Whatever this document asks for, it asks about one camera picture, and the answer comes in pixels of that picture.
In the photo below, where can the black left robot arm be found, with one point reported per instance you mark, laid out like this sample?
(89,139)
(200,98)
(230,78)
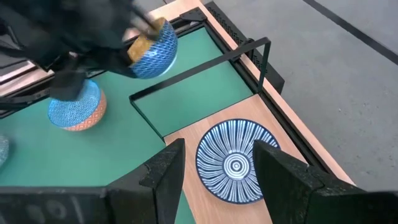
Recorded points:
(21,28)

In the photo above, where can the yellow-inside blue patterned bowl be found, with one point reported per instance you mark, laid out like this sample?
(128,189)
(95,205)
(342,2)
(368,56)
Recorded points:
(158,53)

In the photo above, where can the blue-inside orange patterned bowl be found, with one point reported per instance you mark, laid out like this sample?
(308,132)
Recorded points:
(81,109)

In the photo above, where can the striped-inside red wavy bowl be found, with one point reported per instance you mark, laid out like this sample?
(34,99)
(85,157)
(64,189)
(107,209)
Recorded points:
(230,161)

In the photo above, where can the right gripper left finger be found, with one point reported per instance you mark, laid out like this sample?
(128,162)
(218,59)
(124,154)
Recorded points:
(149,193)

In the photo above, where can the red-inside blue floral bowl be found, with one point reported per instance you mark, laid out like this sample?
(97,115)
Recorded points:
(3,151)

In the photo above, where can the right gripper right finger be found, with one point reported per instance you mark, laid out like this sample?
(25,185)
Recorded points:
(298,199)

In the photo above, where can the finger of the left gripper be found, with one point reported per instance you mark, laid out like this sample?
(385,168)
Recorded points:
(146,25)
(118,63)

